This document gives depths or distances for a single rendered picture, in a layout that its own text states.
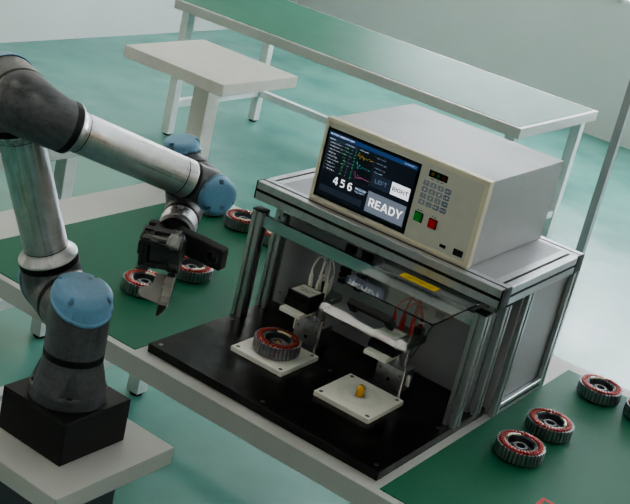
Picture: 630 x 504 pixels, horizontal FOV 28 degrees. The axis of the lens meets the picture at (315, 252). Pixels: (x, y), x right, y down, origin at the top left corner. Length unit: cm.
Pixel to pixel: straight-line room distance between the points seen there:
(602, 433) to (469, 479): 50
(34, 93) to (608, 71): 741
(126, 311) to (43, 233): 68
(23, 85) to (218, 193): 42
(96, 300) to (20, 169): 28
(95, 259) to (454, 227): 102
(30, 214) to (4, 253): 88
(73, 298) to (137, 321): 69
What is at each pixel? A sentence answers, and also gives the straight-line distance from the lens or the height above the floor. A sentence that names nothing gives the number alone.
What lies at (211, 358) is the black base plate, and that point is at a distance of 287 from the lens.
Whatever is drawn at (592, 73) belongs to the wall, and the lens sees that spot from 938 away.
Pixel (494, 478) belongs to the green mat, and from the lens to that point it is 274.
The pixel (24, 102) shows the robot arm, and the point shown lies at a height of 142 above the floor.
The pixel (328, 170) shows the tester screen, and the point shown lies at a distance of 291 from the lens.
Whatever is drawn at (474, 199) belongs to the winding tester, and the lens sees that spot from 273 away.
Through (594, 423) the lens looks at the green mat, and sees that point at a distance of 312.
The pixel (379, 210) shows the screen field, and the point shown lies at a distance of 285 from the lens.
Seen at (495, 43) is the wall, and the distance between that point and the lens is 969.
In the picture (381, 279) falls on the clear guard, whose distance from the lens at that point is 272.
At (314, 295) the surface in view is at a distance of 293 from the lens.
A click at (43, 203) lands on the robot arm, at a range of 239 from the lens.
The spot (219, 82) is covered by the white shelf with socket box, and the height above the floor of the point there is 120.
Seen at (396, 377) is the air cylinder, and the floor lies 80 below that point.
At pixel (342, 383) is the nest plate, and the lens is 287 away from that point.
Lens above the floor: 206
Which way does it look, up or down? 21 degrees down
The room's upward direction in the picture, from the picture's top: 13 degrees clockwise
